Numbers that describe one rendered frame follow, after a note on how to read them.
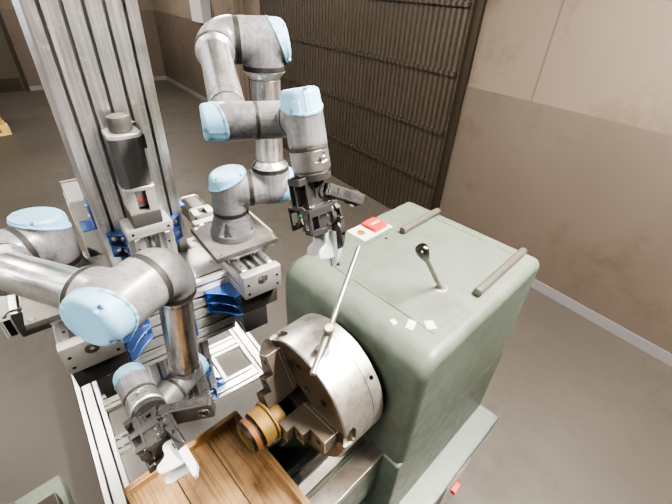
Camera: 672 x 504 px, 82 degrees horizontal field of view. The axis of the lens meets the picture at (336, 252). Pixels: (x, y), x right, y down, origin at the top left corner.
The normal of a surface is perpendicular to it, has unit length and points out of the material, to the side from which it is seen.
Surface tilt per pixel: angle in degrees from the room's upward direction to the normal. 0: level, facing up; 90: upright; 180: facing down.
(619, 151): 90
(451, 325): 0
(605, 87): 90
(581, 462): 0
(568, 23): 90
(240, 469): 0
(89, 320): 89
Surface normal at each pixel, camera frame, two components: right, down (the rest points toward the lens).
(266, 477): 0.05, -0.82
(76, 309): -0.28, 0.52
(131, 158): 0.61, 0.47
